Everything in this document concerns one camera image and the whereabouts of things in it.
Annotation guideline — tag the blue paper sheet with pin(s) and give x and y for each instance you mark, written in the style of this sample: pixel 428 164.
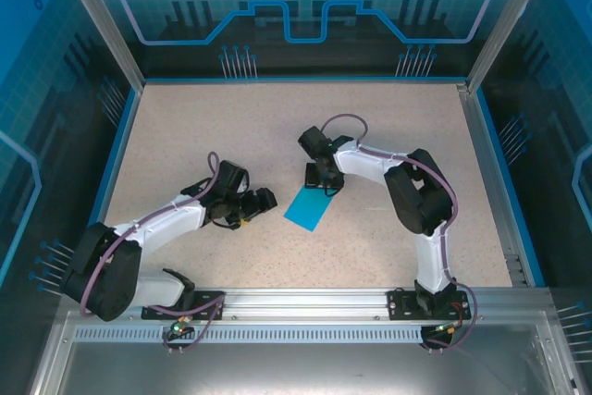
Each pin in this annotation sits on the blue paper sheet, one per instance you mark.
pixel 307 210

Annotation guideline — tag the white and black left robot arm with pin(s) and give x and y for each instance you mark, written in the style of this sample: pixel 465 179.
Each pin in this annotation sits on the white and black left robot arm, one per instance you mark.
pixel 162 224

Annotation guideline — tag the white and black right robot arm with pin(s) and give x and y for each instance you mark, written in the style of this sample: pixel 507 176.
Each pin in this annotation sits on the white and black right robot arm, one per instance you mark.
pixel 370 161

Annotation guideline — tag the blue table border strip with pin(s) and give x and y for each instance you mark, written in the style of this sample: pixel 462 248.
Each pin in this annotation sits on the blue table border strip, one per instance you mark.
pixel 507 182
pixel 111 182

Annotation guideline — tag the grey metal tray panel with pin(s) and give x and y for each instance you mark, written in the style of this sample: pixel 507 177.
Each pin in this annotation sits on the grey metal tray panel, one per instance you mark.
pixel 300 367

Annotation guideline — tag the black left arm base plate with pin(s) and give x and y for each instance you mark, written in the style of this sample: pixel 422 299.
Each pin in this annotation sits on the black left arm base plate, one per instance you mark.
pixel 208 304

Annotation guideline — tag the aluminium mounting rail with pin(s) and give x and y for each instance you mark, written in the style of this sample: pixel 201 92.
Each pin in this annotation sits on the aluminium mounting rail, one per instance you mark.
pixel 300 302

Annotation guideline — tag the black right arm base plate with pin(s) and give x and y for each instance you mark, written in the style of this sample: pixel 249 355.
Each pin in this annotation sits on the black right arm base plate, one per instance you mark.
pixel 400 304

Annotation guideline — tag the aluminium side rail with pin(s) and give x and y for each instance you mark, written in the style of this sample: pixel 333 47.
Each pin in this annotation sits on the aluminium side rail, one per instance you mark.
pixel 491 182

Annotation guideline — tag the aluminium frame post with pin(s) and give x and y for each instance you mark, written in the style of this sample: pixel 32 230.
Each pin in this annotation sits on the aluminium frame post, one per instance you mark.
pixel 111 29
pixel 504 29

